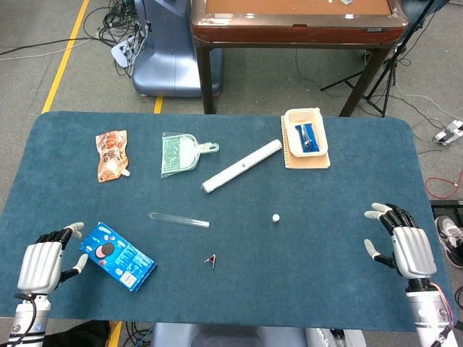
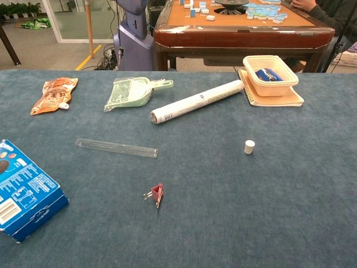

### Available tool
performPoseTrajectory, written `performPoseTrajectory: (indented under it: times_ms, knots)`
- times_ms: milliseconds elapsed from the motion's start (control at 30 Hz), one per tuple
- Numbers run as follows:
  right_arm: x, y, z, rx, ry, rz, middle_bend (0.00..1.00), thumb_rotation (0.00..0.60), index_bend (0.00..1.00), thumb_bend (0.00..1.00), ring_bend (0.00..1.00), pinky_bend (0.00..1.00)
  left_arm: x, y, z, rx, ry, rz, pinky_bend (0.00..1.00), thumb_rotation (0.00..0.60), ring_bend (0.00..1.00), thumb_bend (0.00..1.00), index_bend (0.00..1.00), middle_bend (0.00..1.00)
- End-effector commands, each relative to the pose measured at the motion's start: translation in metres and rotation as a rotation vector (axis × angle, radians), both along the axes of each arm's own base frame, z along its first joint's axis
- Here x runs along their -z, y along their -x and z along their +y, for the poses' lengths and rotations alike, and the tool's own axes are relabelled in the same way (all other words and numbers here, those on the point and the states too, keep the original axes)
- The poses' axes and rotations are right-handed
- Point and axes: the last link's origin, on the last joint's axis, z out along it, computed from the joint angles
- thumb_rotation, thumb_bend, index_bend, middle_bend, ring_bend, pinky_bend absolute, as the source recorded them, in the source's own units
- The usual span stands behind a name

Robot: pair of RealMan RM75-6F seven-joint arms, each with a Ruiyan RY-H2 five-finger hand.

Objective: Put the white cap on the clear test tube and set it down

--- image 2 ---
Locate clear glass test tube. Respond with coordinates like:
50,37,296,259
75,138,159,159

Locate white paper roll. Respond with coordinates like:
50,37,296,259
149,79,245,125

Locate red binder clip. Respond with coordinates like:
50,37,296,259
142,183,164,209

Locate green dustpan in plastic bag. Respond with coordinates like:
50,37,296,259
104,76,174,113

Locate blue felt table cover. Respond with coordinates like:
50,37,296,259
0,69,357,268

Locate blue-grey machine base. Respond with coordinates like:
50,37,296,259
113,0,154,71

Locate beige plastic food container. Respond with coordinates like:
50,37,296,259
242,55,300,97

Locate beige spiral notebook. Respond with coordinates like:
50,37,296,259
237,69,305,107

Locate blue snack packet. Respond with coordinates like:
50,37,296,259
255,68,284,82

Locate brown mahjong table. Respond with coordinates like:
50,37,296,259
152,0,335,73

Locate orange sauce pouch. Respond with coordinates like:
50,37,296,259
30,77,79,116

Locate wooden pole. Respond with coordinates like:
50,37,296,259
85,0,95,59

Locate black mahjong table centre disc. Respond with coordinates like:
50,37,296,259
214,0,250,15

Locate blue Oreo cookie box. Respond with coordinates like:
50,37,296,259
0,138,70,243

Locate green bag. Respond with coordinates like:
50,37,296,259
21,17,52,30

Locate black tripod stand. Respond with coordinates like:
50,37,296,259
325,0,357,73

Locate white plastic basket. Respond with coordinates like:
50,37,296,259
330,50,357,68

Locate dark table leg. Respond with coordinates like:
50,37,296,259
0,25,22,66

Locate seated person in dark sweater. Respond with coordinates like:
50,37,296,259
290,0,357,73

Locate potted green plants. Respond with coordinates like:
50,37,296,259
0,2,42,19

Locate tangled black floor cables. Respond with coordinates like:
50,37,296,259
96,44,120,70

